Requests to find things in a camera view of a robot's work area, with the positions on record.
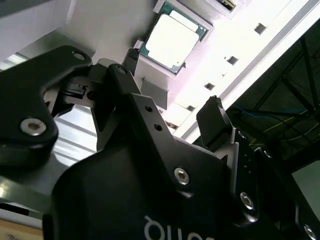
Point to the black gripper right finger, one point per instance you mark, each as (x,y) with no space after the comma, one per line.
(212,125)

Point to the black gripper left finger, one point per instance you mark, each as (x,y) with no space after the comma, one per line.
(25,100)

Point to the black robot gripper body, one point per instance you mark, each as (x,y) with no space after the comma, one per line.
(112,200)

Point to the silver and green CPU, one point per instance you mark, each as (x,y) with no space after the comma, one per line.
(172,40)

